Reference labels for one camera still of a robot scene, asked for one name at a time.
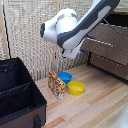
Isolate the yellow bowl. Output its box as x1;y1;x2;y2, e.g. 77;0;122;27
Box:
67;80;86;96

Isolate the colourful patterned snack box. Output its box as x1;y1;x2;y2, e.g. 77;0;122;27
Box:
47;70;66;101

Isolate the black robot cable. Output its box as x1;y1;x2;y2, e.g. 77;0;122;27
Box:
102;18;128;38

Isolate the dark brown drawer cabinet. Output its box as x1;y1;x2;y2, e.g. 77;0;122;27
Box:
86;9;128;84

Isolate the beige woven folding screen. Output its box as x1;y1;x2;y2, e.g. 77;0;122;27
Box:
0;0;128;83

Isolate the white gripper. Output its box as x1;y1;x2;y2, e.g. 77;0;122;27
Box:
61;34;96;60

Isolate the black fabric storage box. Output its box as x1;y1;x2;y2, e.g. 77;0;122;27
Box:
0;57;48;128

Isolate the blue bowl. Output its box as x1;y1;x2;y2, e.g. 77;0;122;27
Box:
57;71;73;85

